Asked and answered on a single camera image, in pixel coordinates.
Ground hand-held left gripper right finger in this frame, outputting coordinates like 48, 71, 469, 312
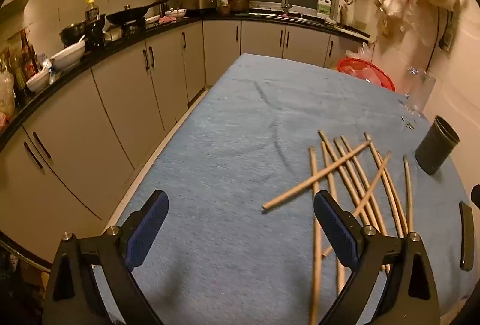
313, 190, 440, 325

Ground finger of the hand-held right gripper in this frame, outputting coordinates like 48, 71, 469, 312
459, 201, 475, 271

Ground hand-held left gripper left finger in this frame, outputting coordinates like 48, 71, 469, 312
42, 190, 170, 325

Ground bunch of wooden chopsticks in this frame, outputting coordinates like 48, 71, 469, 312
262, 130, 413, 325

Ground black cylindrical utensil holder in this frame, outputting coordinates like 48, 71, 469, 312
414, 116, 460, 175

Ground blue tablecloth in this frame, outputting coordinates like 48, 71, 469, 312
94, 54, 473, 325

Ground clear glass pitcher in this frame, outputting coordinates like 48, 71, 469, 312
407, 66, 436, 113

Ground beige lower kitchen cabinets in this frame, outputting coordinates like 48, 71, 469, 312
0, 19, 370, 262

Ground clear plastic bag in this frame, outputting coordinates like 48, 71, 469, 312
354, 67, 380, 84

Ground red plastic basin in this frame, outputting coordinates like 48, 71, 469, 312
337, 58, 396, 92

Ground crumpled plastic bag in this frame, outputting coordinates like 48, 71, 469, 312
345, 43, 376, 61

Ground small white bowl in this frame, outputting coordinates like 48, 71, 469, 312
26, 70, 50, 93

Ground black kitchen countertop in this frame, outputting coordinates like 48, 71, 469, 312
0, 8, 372, 149

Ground large white bowl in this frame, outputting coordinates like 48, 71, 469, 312
50, 43, 86, 71

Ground black pot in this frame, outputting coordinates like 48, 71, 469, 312
60, 22, 87, 46

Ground dark sauce bottles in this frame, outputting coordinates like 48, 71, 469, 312
19, 28, 40, 78

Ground black wok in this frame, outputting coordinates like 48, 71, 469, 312
106, 0, 173, 25

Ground steel sink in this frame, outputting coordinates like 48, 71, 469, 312
236, 10, 327, 24

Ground cooking oil bottle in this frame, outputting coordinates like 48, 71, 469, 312
83, 0, 101, 23

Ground silver countertop appliance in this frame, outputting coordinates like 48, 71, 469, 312
180, 0, 218, 12

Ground metal cooking pot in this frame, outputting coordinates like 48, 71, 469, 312
228, 0, 255, 13

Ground black power cable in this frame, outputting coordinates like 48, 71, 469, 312
425, 6, 442, 75

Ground wall power strip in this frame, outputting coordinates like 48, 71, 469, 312
439, 10, 455, 52

